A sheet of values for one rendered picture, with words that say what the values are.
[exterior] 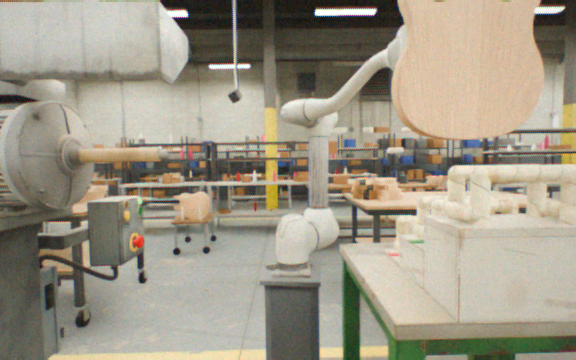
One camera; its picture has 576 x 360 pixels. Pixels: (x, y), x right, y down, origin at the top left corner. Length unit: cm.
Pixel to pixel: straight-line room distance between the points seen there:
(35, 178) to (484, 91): 102
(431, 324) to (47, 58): 86
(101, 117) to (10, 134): 1283
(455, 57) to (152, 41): 67
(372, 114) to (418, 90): 1152
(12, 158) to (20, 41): 22
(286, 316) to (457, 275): 101
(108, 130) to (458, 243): 1318
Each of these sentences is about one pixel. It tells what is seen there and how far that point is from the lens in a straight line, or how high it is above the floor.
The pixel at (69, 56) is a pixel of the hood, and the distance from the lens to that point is 75.
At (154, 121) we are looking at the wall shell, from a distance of 1279.
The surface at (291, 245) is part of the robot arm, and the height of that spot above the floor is 85.
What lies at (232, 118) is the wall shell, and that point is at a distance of 1203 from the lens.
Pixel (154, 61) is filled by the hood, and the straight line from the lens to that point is 67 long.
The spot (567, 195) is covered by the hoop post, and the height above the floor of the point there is 116.
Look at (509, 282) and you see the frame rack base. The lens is 71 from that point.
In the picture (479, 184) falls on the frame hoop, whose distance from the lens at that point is 66.
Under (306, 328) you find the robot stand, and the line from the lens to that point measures 156.
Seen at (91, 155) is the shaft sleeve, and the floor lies 125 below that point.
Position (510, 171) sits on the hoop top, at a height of 120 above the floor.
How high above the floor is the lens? 122
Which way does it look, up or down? 3 degrees down
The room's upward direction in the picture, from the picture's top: 1 degrees counter-clockwise
